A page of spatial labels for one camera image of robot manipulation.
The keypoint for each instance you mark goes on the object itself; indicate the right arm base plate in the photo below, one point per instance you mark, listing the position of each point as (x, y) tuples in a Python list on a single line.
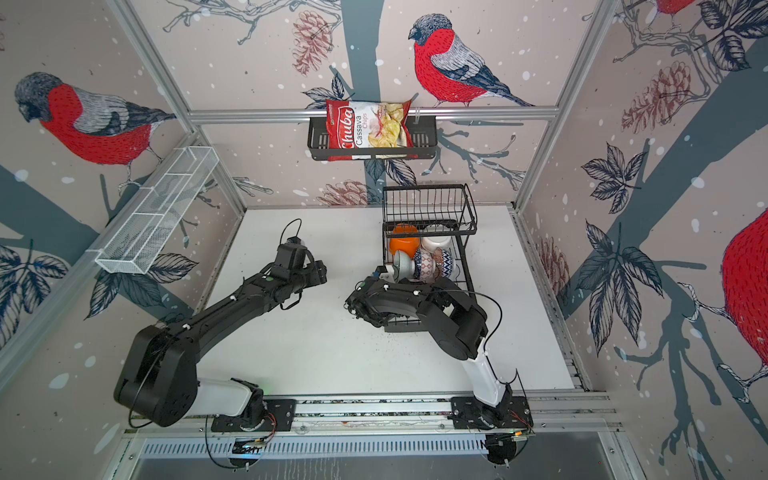
[(467, 413)]

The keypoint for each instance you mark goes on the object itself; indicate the aluminium mounting rail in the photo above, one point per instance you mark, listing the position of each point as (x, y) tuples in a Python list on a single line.
[(551, 411)]

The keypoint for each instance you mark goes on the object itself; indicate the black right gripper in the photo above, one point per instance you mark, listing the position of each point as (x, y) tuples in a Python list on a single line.
[(408, 289)]

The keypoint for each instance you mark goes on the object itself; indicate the pale green glazed bowl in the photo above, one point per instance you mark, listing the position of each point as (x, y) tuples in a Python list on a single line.
[(403, 266)]

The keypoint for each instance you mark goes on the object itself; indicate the white ceramic bowl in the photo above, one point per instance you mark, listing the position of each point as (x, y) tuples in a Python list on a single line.
[(432, 243)]

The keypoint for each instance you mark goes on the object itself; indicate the blue patterned bowl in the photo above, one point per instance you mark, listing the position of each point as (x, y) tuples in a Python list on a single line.
[(424, 266)]

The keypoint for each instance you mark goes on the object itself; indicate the red patterned bowl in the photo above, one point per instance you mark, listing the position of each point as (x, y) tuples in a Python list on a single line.
[(444, 263)]

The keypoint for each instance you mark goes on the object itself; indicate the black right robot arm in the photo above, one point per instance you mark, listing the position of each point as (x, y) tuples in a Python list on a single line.
[(458, 325)]

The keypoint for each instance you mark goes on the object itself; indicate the orange plastic bowl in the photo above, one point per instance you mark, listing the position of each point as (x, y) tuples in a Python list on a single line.
[(404, 240)]

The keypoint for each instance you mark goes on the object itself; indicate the black wall basket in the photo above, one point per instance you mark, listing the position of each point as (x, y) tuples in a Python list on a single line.
[(415, 138)]

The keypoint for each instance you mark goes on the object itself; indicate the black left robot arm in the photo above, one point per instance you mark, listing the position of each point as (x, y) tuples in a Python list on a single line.
[(159, 379)]

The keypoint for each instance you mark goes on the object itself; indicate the red cassava chips bag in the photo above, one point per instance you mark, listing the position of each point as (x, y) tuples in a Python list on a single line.
[(364, 125)]

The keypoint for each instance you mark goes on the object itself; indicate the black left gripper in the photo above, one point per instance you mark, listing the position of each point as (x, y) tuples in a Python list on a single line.
[(318, 271)]

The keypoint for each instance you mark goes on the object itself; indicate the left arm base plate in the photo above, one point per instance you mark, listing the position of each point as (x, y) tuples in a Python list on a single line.
[(267, 416)]

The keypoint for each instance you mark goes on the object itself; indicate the black wire dish rack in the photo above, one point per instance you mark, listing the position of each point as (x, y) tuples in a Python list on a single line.
[(425, 232)]

